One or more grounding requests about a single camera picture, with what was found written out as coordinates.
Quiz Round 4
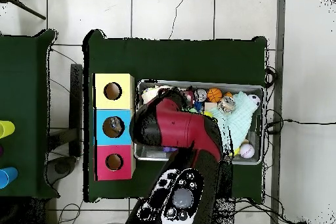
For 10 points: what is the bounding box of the wooden box with three holes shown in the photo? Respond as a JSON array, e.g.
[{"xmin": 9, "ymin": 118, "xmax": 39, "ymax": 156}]
[{"xmin": 93, "ymin": 73, "xmax": 136, "ymax": 181}]

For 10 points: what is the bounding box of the dark green table cloth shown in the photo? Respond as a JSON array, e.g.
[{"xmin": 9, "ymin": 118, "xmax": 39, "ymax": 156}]
[{"xmin": 82, "ymin": 29, "xmax": 268, "ymax": 204}]

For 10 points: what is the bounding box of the white baseball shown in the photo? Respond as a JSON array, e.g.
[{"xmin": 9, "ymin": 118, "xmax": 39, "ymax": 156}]
[{"xmin": 239, "ymin": 143, "xmax": 255, "ymax": 159}]

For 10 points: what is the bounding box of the mint green waffle cloth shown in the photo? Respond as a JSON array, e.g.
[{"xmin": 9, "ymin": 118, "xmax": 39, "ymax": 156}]
[{"xmin": 209, "ymin": 91, "xmax": 259, "ymax": 156}]

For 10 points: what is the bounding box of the white and black soccer ball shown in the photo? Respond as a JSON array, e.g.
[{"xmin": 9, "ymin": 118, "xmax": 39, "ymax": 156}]
[{"xmin": 247, "ymin": 94, "xmax": 261, "ymax": 106}]

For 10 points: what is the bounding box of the coiled black cable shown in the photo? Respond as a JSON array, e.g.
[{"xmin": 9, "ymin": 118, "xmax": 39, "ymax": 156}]
[{"xmin": 263, "ymin": 66, "xmax": 278, "ymax": 88}]

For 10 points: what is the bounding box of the green cloth side table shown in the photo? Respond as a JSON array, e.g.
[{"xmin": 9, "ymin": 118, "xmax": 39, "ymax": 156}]
[{"xmin": 0, "ymin": 29, "xmax": 60, "ymax": 200}]

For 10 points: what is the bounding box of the yellow plastic cup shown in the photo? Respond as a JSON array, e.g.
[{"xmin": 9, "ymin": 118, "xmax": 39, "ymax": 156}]
[{"xmin": 0, "ymin": 120, "xmax": 16, "ymax": 139}]

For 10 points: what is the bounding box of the black cable bundle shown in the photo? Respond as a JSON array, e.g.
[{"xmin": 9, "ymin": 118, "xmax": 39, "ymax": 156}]
[{"xmin": 233, "ymin": 197, "xmax": 308, "ymax": 224}]

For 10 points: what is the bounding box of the blue plastic cup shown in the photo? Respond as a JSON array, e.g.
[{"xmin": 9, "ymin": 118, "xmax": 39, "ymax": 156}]
[{"xmin": 0, "ymin": 166, "xmax": 19, "ymax": 190}]

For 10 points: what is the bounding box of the orange toy basketball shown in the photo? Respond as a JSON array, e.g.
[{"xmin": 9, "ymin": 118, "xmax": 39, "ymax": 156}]
[{"xmin": 206, "ymin": 87, "xmax": 223, "ymax": 103}]

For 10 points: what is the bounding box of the black tripod leg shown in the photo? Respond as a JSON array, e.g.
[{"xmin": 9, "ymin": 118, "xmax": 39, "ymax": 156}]
[{"xmin": 0, "ymin": 0, "xmax": 47, "ymax": 21}]

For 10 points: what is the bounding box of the silver wire mesh bin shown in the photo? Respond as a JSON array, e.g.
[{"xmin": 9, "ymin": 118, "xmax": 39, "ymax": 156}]
[{"xmin": 135, "ymin": 79, "xmax": 265, "ymax": 166}]

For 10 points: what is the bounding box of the black cable with plug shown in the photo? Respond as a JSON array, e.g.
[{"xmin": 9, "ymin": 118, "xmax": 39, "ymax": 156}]
[{"xmin": 264, "ymin": 108, "xmax": 336, "ymax": 135}]

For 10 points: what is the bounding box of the crushed clear plastic bottle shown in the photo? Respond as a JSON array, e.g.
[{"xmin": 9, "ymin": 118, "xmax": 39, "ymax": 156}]
[{"xmin": 108, "ymin": 116, "xmax": 123, "ymax": 133}]

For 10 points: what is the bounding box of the cream yellow waffle cloth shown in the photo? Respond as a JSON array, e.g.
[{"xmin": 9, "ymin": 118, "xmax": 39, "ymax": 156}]
[{"xmin": 141, "ymin": 85, "xmax": 174, "ymax": 104}]

